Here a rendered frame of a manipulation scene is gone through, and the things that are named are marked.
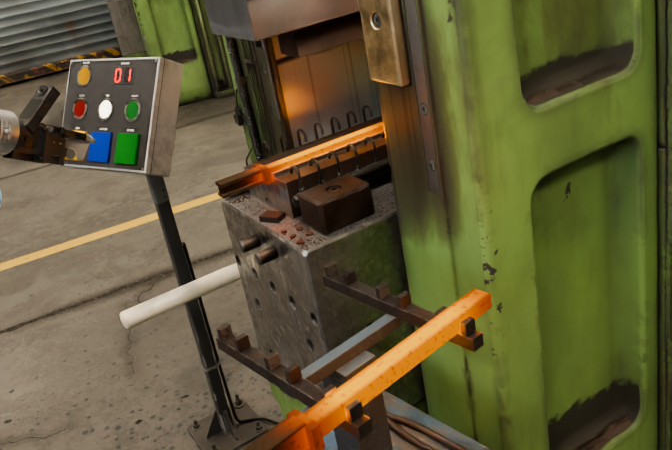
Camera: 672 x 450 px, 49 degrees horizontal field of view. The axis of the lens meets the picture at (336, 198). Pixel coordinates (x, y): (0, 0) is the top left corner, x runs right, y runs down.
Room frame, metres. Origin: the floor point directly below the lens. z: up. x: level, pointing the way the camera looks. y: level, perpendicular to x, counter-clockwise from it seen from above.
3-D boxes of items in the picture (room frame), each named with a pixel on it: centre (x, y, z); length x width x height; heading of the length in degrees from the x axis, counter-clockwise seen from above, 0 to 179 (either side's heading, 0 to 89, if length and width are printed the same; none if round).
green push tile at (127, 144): (1.72, 0.47, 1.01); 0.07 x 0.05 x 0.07; 53
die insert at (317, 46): (1.52, -0.10, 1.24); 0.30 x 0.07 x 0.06; 118
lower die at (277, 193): (1.53, -0.05, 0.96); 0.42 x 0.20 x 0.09; 118
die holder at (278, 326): (1.48, -0.08, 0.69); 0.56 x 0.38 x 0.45; 118
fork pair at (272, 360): (0.89, 0.03, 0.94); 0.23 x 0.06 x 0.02; 127
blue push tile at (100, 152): (1.78, 0.55, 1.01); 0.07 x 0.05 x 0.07; 53
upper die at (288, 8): (1.53, -0.05, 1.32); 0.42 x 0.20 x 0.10; 118
